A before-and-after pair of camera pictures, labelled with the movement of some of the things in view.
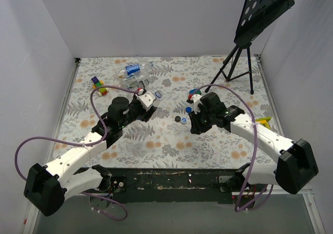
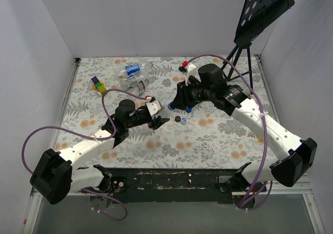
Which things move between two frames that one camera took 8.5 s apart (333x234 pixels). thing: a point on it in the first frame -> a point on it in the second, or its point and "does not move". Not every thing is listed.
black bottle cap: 177,118 does not move
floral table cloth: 166,139 does not move
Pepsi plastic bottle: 158,95 -> 169,107
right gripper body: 195,122 -> 182,96
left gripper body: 148,113 -> 152,118
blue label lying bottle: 135,69 does not move
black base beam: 175,185 does not move
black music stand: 263,3 does not move
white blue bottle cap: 183,119 does not move
